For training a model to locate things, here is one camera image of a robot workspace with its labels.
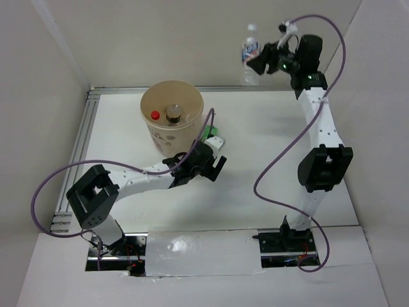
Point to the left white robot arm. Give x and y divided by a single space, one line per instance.
94 194

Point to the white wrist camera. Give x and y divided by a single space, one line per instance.
216 143
287 29

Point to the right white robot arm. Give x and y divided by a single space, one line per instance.
325 165

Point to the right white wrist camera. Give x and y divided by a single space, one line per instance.
287 29

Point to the clear crushed bottle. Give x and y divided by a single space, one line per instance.
173 115

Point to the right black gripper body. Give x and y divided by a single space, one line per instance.
287 62

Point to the aluminium frame rail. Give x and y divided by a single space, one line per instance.
254 185

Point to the green plastic bottle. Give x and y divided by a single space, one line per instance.
209 132

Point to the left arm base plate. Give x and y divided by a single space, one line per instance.
130 258

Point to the white-label clear bottle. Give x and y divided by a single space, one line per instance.
250 50

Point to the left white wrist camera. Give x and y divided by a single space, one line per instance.
216 143

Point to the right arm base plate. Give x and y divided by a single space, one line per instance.
278 251

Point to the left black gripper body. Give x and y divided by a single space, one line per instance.
199 169

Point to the large red-label clear bottle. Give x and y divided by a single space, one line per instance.
155 115

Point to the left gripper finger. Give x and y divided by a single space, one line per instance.
221 162
212 173

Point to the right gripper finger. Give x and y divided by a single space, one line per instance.
259 63
272 62

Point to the beige round bin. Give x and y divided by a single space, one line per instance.
170 141

